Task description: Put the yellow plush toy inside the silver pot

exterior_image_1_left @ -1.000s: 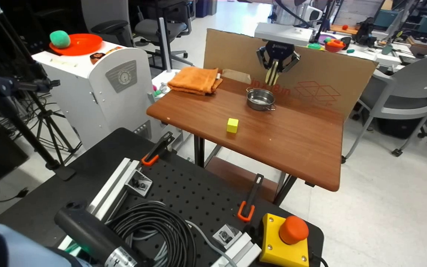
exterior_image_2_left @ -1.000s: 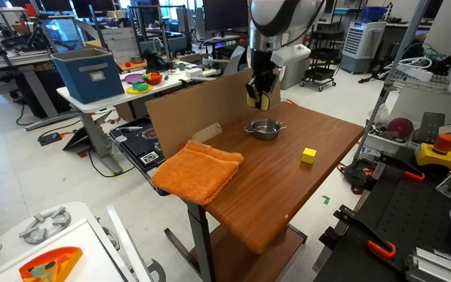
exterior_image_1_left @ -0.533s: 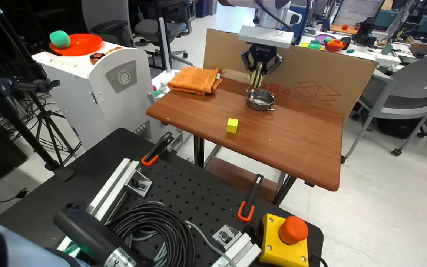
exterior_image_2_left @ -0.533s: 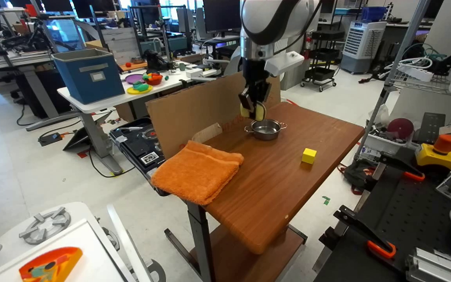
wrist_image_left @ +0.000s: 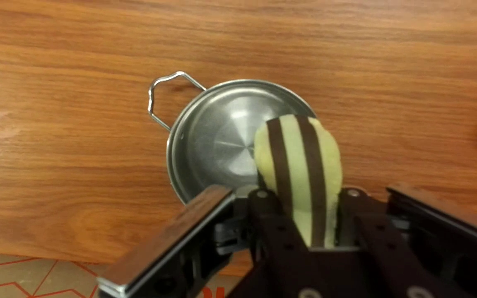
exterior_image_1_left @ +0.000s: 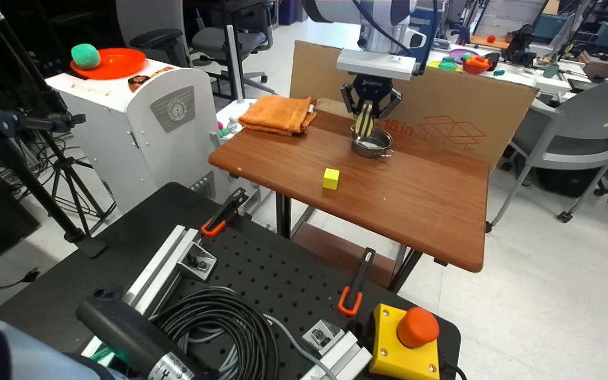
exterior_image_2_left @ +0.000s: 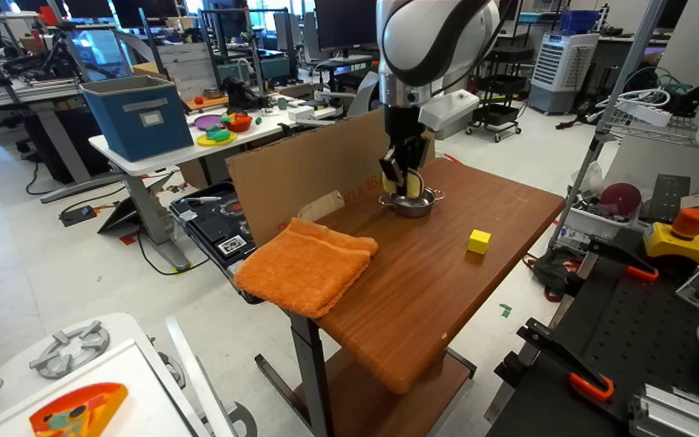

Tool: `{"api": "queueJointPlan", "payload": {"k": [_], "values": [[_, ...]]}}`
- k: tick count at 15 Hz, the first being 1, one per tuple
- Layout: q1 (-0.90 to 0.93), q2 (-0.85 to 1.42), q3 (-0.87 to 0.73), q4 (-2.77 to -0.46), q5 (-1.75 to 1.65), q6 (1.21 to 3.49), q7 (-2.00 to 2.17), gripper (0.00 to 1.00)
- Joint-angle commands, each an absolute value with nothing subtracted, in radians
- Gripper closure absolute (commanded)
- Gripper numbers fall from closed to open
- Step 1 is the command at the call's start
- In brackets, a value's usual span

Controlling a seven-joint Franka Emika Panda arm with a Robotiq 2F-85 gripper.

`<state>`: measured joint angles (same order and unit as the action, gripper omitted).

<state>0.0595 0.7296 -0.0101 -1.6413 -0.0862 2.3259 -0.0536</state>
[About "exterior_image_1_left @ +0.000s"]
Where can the yellow plush toy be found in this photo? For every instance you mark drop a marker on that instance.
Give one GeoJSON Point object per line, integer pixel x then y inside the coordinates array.
{"type": "Point", "coordinates": [364, 122]}

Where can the black and orange clamp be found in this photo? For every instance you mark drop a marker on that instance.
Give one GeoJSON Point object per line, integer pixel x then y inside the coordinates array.
{"type": "Point", "coordinates": [224, 214]}
{"type": "Point", "coordinates": [359, 279]}

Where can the silver pot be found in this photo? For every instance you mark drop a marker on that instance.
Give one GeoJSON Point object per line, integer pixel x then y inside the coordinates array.
{"type": "Point", "coordinates": [371, 143]}

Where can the white toy kitchen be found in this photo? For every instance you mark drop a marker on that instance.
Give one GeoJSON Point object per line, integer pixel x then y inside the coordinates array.
{"type": "Point", "coordinates": [140, 137]}

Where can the yellow block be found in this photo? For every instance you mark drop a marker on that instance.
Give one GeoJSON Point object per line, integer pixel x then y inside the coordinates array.
{"type": "Point", "coordinates": [330, 179]}

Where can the orange plate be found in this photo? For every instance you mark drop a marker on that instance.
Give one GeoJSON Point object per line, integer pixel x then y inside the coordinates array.
{"type": "Point", "coordinates": [116, 63]}

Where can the green plush ball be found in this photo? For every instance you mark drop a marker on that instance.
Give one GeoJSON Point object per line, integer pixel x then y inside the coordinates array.
{"type": "Point", "coordinates": [85, 56]}

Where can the yellow emergency stop button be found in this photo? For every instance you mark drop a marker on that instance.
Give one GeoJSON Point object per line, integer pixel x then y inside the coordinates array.
{"type": "Point", "coordinates": [399, 348]}

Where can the row of office chairs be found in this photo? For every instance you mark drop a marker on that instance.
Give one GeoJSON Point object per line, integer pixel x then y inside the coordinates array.
{"type": "Point", "coordinates": [219, 39]}

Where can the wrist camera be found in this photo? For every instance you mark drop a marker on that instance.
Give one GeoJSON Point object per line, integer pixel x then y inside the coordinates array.
{"type": "Point", "coordinates": [375, 64]}

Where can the aluminium rail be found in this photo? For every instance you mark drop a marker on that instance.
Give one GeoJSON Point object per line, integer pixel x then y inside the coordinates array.
{"type": "Point", "coordinates": [341, 353]}
{"type": "Point", "coordinates": [161, 269]}

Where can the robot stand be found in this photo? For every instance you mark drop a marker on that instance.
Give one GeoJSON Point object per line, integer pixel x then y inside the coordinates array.
{"type": "Point", "coordinates": [140, 221]}

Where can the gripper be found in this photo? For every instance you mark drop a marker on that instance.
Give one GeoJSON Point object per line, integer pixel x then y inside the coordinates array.
{"type": "Point", "coordinates": [372, 87]}

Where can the red bowl of toys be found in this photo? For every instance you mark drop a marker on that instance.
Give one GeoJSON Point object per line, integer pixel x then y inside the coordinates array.
{"type": "Point", "coordinates": [476, 64]}

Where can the orange cloth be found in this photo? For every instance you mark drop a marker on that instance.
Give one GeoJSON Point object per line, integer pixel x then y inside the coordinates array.
{"type": "Point", "coordinates": [277, 113]}

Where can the camera on tripod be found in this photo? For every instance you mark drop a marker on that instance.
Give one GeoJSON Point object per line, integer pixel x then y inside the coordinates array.
{"type": "Point", "coordinates": [35, 182]}

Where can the white table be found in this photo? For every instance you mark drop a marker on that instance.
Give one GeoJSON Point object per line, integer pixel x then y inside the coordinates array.
{"type": "Point", "coordinates": [525, 76]}

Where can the grey chair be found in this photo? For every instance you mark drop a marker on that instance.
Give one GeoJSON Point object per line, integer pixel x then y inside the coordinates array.
{"type": "Point", "coordinates": [578, 132]}

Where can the cardboard sheet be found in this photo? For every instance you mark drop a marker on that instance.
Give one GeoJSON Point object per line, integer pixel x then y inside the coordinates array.
{"type": "Point", "coordinates": [441, 105]}

